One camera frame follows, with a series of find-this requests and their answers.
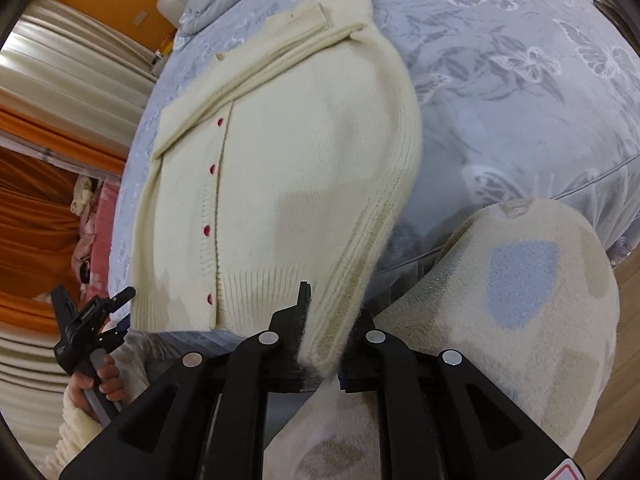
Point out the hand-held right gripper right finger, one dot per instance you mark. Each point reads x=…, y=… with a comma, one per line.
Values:
x=365, y=355

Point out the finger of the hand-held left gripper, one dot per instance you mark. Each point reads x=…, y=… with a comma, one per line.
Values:
x=114, y=340
x=107, y=305

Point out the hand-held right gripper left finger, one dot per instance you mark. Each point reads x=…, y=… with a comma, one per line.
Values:
x=287, y=330

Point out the cream knit cardigan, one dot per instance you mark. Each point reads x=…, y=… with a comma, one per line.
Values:
x=300, y=160

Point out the person's left forearm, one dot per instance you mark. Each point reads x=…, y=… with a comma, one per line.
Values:
x=75, y=435

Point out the person's left hand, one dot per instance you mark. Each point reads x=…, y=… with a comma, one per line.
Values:
x=111, y=382

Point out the cream pleated curtain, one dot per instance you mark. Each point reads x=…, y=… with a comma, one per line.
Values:
x=60, y=70
x=30, y=370

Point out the pink floral cloth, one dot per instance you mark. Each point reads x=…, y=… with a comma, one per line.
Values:
x=87, y=245

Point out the orange curtain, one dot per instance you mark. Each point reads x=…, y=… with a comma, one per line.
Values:
x=35, y=220

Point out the beige cloth heap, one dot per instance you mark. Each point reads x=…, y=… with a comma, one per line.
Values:
x=84, y=192

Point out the person's right pajama leg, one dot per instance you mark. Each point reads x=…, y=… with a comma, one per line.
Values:
x=500, y=335

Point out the bed with blue butterfly sheet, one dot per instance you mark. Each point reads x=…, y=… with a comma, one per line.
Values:
x=500, y=135

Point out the silver door frame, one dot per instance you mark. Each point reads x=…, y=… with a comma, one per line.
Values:
x=65, y=156

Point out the white wall switch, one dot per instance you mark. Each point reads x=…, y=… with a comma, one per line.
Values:
x=141, y=16

